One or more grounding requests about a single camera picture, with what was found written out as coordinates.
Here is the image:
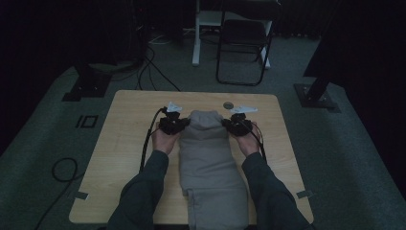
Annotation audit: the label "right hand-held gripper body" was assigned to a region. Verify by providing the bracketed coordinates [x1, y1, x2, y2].
[227, 105, 259, 138]

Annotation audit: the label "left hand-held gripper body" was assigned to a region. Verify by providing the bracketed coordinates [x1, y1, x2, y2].
[158, 102, 185, 136]

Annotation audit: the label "grey sweatpants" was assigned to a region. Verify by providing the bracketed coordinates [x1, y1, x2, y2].
[177, 109, 251, 230]

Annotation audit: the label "person's left hand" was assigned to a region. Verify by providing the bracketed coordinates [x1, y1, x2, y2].
[150, 122, 182, 156]

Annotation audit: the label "person's right hand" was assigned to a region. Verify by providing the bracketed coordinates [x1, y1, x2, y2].
[230, 124, 261, 158]

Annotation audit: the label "slanted black stand with base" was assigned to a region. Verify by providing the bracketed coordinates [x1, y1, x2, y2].
[293, 0, 342, 113]

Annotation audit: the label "black folding chair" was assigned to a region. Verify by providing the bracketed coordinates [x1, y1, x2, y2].
[215, 11, 276, 87]

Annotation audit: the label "black stand with flat base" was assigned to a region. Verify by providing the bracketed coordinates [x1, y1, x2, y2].
[61, 61, 113, 103]

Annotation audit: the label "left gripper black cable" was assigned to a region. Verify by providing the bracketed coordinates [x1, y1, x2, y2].
[139, 107, 169, 174]

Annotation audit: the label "black floor cables bundle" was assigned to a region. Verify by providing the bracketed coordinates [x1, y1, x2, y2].
[135, 46, 182, 92]

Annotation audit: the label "white floor cable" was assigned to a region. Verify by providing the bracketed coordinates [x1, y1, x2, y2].
[148, 33, 176, 46]

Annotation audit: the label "white desk frame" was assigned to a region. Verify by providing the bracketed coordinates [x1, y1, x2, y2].
[192, 0, 273, 70]

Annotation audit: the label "looped black floor cable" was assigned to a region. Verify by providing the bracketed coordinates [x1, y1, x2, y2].
[33, 156, 86, 230]

